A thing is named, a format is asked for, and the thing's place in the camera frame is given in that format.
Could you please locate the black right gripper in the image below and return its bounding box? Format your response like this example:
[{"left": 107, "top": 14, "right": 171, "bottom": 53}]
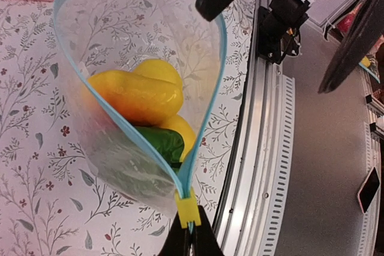
[{"left": 318, "top": 0, "right": 383, "bottom": 94}]

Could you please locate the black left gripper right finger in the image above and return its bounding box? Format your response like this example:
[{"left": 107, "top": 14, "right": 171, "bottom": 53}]
[{"left": 191, "top": 205, "right": 224, "bottom": 256}]

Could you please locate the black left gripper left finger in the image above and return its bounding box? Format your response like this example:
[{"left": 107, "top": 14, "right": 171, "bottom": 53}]
[{"left": 160, "top": 215, "right": 191, "bottom": 256}]

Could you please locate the green toy pepper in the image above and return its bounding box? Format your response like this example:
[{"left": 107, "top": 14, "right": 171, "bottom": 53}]
[{"left": 90, "top": 127, "right": 185, "bottom": 206}]

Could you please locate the clear zip top bag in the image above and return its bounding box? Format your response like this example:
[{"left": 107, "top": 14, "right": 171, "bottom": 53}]
[{"left": 53, "top": 0, "right": 227, "bottom": 216}]

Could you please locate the orange toy fruit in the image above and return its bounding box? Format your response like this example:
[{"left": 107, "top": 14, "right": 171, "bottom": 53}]
[{"left": 88, "top": 70, "right": 184, "bottom": 126}]

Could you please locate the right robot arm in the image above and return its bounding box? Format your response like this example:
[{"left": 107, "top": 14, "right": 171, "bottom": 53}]
[{"left": 196, "top": 0, "right": 383, "bottom": 94}]

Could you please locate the bag of toy fruit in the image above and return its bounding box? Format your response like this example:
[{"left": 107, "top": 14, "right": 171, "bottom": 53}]
[{"left": 359, "top": 36, "right": 383, "bottom": 83}]

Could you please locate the floral tablecloth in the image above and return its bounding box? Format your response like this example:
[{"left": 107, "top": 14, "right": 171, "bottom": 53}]
[{"left": 1, "top": 0, "right": 254, "bottom": 255}]

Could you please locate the pink smartphone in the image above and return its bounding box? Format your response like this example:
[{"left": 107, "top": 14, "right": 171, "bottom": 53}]
[{"left": 357, "top": 167, "right": 380, "bottom": 213}]

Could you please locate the aluminium table front rail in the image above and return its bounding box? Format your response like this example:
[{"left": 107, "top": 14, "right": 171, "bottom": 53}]
[{"left": 212, "top": 0, "right": 382, "bottom": 256}]

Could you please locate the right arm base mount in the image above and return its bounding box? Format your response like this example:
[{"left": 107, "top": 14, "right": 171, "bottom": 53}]
[{"left": 257, "top": 0, "right": 310, "bottom": 64}]

